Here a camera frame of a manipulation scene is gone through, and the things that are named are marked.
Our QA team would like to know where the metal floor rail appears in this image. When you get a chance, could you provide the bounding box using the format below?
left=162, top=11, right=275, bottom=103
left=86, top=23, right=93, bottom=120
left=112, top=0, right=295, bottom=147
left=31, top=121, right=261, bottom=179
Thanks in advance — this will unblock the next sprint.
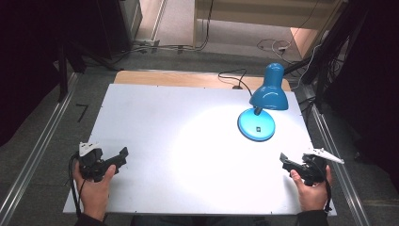
left=0, top=72, right=80, bottom=226
left=301, top=88, right=373, bottom=226

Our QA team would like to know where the black lamp cable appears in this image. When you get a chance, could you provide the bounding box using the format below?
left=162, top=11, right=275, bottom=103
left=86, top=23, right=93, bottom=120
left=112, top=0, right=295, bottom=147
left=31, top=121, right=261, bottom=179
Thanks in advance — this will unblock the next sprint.
left=217, top=68, right=254, bottom=97

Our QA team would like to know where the grey power strip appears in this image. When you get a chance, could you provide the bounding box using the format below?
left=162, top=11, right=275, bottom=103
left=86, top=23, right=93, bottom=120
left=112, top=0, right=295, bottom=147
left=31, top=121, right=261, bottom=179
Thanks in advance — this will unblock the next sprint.
left=133, top=38, right=161, bottom=54

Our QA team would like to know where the blue desk lamp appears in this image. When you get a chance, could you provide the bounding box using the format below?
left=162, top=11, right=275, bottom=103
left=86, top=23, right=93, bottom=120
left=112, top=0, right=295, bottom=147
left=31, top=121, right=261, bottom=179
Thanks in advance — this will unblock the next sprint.
left=236, top=62, right=290, bottom=143

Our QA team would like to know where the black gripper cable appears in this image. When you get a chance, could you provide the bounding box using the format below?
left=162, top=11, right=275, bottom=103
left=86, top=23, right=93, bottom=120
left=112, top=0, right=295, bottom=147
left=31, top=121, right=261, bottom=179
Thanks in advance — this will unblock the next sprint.
left=322, top=175, right=333, bottom=215
left=68, top=152, right=88, bottom=219

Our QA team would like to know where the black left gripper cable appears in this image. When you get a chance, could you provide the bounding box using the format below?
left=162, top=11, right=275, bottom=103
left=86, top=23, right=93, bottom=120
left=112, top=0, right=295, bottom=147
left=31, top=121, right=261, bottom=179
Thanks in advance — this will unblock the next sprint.
left=68, top=152, right=88, bottom=219

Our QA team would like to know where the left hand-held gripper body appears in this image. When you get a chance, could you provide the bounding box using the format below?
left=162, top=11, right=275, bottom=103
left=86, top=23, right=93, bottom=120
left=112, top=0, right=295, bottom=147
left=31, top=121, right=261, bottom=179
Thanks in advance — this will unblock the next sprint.
left=76, top=141, right=120, bottom=184

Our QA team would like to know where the dark cabinet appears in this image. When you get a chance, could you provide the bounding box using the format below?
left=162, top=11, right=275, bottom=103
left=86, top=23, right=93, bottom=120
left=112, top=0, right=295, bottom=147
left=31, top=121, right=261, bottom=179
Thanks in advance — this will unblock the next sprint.
left=95, top=0, right=144, bottom=60

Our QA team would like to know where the person's left hand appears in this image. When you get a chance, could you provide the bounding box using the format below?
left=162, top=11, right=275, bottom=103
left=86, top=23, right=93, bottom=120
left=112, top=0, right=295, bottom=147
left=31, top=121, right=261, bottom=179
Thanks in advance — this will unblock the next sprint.
left=72, top=162, right=117, bottom=222

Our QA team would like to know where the white floor cable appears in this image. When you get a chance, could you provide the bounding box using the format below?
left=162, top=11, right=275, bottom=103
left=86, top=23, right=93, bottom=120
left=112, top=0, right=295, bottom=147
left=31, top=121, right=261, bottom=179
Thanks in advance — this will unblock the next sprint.
left=256, top=38, right=295, bottom=65

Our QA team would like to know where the black curtain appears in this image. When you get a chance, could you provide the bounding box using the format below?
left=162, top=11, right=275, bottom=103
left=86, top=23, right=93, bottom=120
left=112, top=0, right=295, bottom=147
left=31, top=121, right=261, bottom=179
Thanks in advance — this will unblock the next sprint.
left=0, top=0, right=104, bottom=148
left=326, top=0, right=399, bottom=192

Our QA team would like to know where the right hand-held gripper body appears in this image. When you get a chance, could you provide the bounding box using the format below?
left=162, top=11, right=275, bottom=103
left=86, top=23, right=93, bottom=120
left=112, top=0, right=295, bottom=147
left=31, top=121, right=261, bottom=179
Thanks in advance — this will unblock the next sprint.
left=300, top=148, right=345, bottom=187

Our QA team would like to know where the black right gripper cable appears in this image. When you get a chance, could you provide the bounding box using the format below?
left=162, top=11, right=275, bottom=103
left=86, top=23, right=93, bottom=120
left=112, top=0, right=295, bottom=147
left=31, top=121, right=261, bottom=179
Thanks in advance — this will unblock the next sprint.
left=322, top=175, right=333, bottom=215

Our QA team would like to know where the bundle of floor cables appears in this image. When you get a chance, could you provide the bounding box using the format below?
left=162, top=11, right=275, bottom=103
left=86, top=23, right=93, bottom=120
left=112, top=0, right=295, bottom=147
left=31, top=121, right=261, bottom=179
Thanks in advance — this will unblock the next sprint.
left=107, top=0, right=215, bottom=64

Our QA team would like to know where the black metal stand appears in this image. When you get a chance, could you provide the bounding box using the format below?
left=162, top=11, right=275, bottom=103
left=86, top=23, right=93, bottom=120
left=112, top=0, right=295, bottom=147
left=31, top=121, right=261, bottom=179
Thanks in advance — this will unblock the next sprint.
left=283, top=0, right=370, bottom=111
left=56, top=37, right=120, bottom=104

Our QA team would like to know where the person's right hand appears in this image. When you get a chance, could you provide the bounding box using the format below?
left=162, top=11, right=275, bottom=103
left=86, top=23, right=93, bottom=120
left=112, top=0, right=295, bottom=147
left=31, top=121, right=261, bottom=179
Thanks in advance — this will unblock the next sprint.
left=290, top=165, right=333, bottom=213

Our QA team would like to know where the wooden table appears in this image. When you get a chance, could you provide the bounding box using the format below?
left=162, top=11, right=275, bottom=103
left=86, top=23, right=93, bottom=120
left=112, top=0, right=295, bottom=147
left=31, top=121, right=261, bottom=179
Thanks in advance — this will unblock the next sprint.
left=113, top=70, right=293, bottom=92

